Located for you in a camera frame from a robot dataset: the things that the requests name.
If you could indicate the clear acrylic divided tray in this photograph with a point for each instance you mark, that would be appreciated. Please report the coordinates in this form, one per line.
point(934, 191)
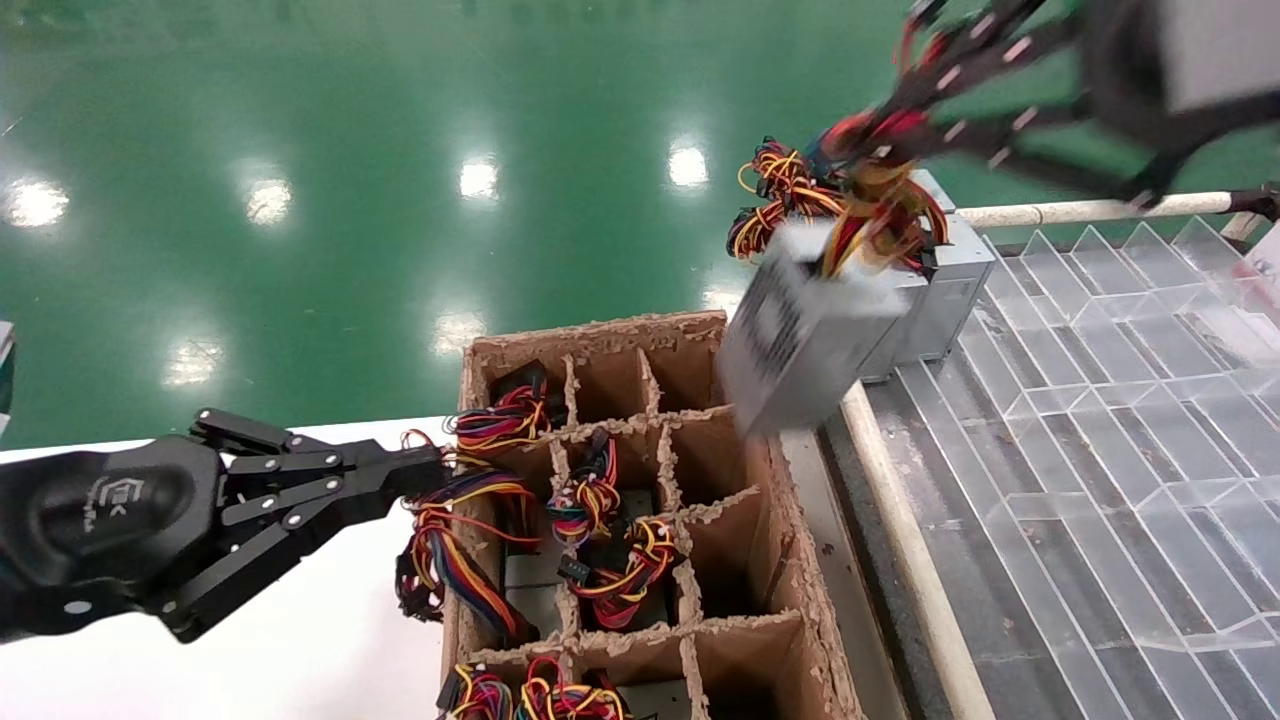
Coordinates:
point(1100, 450)

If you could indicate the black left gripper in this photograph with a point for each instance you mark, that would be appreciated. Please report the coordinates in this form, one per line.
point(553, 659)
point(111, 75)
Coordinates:
point(100, 520)

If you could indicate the brown cardboard box with dividers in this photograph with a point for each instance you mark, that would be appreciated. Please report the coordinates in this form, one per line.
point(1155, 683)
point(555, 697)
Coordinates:
point(710, 460)

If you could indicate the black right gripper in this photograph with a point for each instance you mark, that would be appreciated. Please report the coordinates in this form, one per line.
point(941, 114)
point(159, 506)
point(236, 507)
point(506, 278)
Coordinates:
point(1125, 70)

